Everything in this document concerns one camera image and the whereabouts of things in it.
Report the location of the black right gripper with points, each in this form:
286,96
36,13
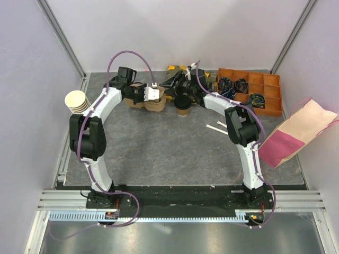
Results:
170,82

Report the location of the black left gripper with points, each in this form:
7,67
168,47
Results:
142,98

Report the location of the black plastic cup lid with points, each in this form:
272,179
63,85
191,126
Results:
182,102

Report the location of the brown pulp cup carrier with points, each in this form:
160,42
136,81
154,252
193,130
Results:
158,105
131,104

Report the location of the brown paper coffee cup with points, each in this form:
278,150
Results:
183,111

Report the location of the beige pink paper bag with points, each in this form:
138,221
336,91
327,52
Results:
307,120

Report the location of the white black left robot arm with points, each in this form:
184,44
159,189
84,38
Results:
87,137

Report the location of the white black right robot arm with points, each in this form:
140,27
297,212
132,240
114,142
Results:
243,128

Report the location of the camouflage folded cloth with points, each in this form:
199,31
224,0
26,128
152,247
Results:
212,79

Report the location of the white wrapped straw left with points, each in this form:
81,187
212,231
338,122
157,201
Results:
217,129

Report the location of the white wrapped straw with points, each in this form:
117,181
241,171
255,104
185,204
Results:
217,129
222,124

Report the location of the dark blue rolled tie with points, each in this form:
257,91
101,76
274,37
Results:
225,83

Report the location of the white wrapped straw right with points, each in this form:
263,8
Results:
222,124

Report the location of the blue striped rolled tie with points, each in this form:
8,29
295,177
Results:
228,93

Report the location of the stack of paper cups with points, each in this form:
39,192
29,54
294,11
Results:
77,101

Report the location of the dark patterned rolled tie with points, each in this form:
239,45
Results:
241,86

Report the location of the yellow blue rolled tie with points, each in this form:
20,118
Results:
257,100

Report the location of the orange wooden divided tray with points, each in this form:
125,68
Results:
267,85

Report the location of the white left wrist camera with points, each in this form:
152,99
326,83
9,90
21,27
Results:
152,92

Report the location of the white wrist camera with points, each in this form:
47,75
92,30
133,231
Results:
152,92
191,71

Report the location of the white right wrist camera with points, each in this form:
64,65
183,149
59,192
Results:
191,71

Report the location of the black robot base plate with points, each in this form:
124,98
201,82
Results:
185,201

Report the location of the slotted grey cable duct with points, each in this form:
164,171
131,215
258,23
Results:
101,216

